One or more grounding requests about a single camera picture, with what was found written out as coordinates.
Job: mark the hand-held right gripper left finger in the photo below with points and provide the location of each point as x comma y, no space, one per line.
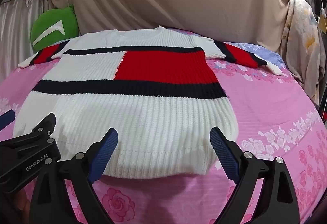
106,148

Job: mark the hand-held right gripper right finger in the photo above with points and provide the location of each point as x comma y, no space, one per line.
224,152

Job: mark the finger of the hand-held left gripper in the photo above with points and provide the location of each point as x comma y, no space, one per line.
47,124
7,116

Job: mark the white red black knit sweater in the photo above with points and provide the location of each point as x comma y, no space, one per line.
153,116

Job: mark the pink floral bed sheet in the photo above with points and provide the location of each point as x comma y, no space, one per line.
270,114

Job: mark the green cushion with white mark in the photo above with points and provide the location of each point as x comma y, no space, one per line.
52,27

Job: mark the silver grey curtain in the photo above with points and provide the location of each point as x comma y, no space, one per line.
20,9

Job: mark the cream floral hanging cloth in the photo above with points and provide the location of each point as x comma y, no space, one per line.
299,42

